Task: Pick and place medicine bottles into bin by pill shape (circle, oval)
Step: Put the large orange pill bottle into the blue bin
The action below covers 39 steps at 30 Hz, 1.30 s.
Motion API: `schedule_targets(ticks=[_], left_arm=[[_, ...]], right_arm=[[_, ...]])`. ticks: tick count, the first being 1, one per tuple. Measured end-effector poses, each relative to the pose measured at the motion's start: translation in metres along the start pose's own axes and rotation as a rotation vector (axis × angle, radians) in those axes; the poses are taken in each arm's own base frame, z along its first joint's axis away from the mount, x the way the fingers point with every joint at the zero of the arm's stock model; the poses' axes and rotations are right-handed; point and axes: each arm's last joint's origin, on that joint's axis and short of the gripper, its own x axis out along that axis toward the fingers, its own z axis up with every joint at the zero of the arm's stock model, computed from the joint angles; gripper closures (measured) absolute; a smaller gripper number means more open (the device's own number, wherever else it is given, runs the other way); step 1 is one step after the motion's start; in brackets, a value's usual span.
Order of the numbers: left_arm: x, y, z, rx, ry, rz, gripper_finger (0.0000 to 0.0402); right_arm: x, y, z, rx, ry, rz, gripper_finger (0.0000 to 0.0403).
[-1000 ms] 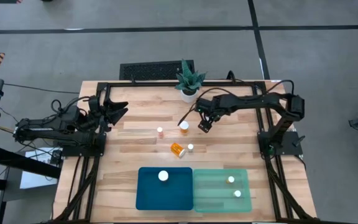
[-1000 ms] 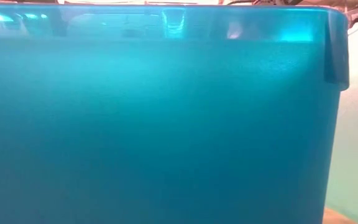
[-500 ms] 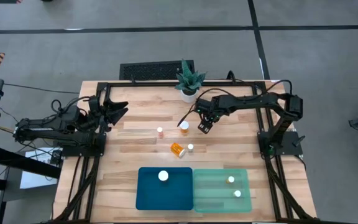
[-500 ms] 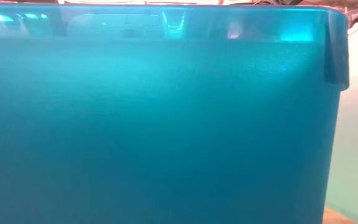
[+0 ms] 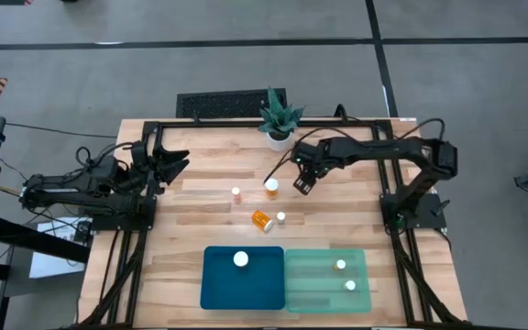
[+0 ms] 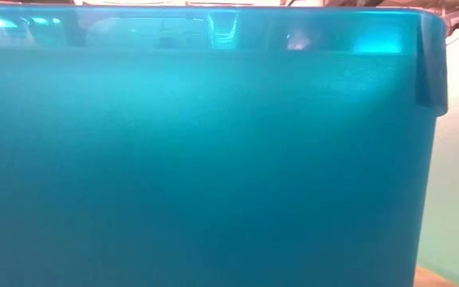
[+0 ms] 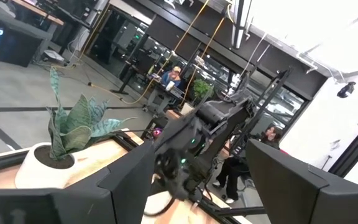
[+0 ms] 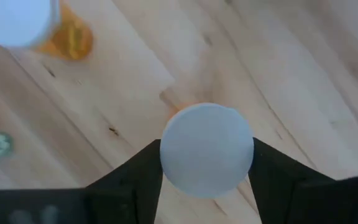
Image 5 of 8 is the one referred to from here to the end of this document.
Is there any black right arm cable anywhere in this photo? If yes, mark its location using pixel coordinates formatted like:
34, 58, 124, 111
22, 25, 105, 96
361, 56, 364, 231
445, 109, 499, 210
262, 126, 364, 183

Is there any amber white-capped pill bottle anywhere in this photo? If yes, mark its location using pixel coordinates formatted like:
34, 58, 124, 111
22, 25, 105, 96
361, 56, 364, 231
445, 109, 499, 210
250, 209, 275, 234
263, 177, 281, 200

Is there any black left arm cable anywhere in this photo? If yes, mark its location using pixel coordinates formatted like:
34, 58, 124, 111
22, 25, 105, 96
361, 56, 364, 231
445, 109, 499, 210
74, 140, 137, 173

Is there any crossing black floor tape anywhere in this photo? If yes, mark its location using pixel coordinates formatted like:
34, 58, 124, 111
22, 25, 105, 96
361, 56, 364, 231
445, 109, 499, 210
365, 0, 399, 118

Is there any long black floor tape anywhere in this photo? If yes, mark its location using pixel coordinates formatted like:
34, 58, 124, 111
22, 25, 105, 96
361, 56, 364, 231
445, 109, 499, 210
0, 36, 528, 50

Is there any black floor cable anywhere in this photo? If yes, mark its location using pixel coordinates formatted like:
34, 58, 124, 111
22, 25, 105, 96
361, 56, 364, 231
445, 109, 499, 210
5, 121, 118, 138

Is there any green plant in white pot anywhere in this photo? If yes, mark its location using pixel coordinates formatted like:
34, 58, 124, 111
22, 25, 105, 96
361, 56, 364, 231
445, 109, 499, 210
257, 85, 306, 152

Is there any black side table frame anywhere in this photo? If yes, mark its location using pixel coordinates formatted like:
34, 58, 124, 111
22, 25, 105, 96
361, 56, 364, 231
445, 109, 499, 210
0, 214, 91, 330

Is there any dark blue plastic bin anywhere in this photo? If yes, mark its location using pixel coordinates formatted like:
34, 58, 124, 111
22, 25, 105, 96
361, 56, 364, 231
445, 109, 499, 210
199, 245, 287, 312

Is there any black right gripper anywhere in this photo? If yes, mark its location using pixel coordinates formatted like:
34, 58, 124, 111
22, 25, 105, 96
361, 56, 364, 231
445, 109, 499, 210
293, 140, 334, 196

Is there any translucent green plastic bin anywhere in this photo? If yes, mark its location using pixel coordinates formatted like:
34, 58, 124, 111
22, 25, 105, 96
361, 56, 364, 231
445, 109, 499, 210
283, 247, 373, 314

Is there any black floor vent grille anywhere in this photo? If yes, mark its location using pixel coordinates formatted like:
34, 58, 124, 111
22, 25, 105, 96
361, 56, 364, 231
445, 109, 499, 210
175, 88, 288, 119

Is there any black power adapter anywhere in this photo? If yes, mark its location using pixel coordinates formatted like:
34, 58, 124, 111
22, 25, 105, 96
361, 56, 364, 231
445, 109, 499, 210
73, 219, 92, 244

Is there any black aluminium table frame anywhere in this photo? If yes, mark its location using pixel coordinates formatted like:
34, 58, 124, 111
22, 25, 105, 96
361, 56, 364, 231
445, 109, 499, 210
78, 117, 469, 329

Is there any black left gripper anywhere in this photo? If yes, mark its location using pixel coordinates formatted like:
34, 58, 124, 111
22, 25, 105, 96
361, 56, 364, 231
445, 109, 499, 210
128, 140, 191, 196

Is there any white paper sheet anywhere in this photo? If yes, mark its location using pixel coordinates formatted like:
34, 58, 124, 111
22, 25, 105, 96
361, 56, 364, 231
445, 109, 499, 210
28, 218, 92, 280

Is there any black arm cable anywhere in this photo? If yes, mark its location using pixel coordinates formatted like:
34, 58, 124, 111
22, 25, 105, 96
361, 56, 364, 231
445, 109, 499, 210
262, 126, 364, 183
74, 140, 137, 173

